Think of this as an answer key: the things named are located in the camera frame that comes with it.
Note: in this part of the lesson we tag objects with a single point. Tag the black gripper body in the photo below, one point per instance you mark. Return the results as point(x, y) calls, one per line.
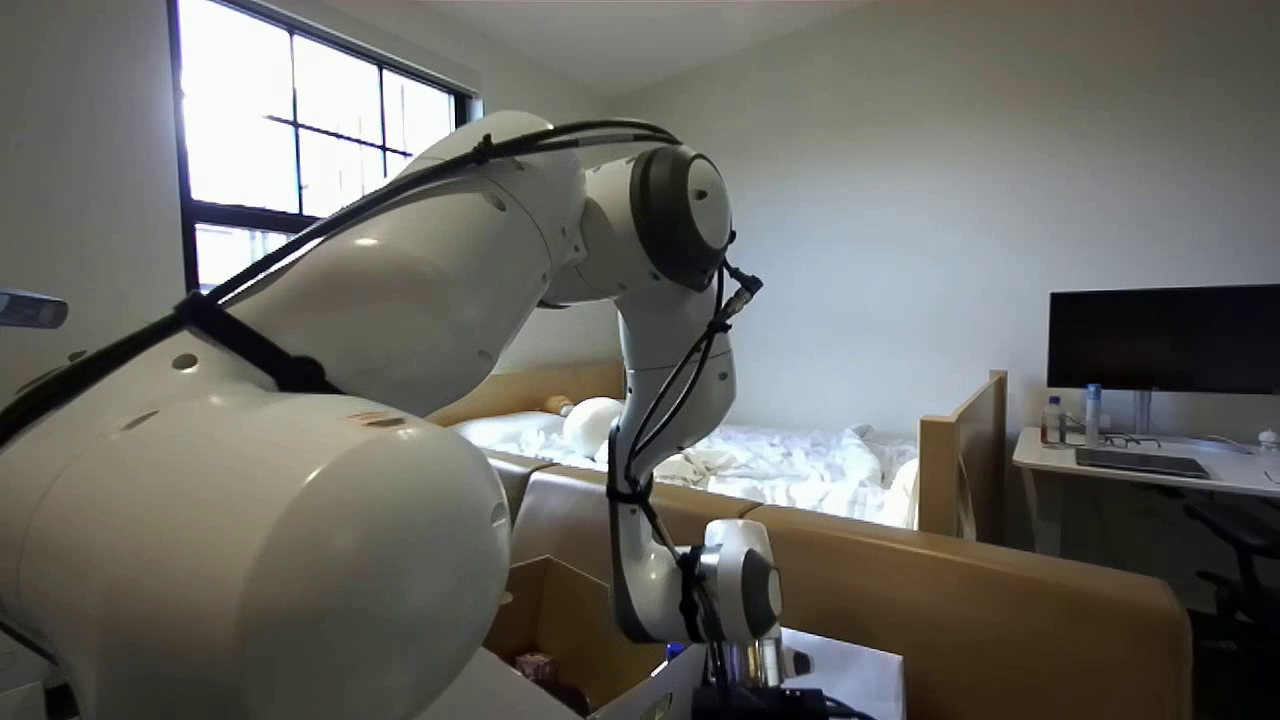
point(725, 681)

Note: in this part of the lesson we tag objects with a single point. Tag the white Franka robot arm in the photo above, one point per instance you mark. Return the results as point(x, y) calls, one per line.
point(264, 533)

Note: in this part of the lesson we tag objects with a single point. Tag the open cardboard box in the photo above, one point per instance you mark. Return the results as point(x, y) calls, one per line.
point(572, 612)

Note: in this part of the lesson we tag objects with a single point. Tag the white paper sign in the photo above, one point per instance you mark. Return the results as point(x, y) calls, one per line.
point(854, 672)

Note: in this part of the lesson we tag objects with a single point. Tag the white pillow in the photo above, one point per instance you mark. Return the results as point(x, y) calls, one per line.
point(588, 423)

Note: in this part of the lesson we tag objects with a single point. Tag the white bed sheets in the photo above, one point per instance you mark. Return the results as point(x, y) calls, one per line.
point(800, 467)

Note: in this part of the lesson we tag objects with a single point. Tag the large cardboard box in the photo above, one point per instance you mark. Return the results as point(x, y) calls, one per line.
point(1001, 624)

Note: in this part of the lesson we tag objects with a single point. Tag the black office chair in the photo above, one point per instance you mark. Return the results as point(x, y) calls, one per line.
point(1245, 533)

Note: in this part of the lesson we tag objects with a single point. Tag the black computer monitor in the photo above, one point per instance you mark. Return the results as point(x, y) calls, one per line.
point(1162, 336)

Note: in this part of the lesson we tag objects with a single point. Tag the white desk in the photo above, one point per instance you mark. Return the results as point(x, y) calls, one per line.
point(1241, 471)

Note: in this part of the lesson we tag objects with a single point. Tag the small reddish item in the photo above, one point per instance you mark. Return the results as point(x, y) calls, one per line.
point(547, 670)

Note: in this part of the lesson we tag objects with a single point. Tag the black keyboard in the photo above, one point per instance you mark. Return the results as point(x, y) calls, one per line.
point(1142, 460)

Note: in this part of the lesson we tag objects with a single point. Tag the clear bottle on desk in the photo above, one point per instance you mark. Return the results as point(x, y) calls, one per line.
point(1092, 413)

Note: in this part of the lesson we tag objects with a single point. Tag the small dark bottle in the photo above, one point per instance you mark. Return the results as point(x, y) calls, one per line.
point(1054, 423)

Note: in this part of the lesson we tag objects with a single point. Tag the wooden bed headboard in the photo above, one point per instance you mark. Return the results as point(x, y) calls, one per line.
point(532, 391)

